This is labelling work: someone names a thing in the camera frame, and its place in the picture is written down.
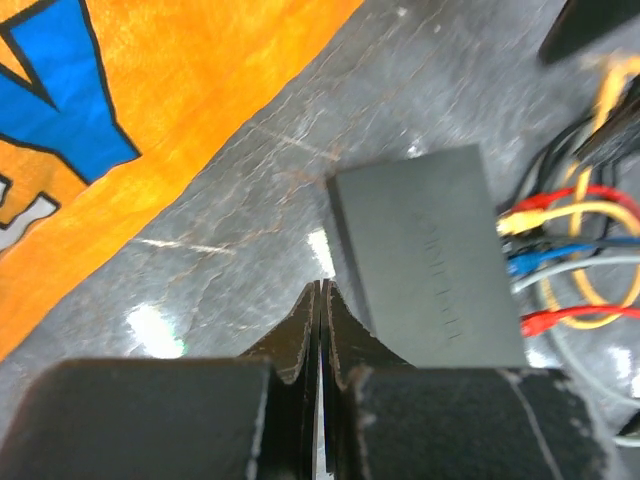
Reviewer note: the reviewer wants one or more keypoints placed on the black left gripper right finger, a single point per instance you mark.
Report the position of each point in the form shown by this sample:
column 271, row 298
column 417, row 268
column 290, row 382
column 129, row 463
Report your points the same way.
column 387, row 419

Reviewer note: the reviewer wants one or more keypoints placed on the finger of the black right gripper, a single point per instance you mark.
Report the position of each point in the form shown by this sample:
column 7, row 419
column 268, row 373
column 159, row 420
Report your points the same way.
column 580, row 23

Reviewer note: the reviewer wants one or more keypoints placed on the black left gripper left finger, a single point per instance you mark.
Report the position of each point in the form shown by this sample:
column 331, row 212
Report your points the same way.
column 253, row 416

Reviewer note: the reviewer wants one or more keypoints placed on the black network switch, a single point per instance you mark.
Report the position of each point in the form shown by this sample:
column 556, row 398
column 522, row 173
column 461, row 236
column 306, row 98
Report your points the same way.
column 425, row 260

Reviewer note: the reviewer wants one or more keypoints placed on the orange Mickey Mouse pillow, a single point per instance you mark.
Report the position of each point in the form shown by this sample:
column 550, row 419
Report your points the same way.
column 109, row 109

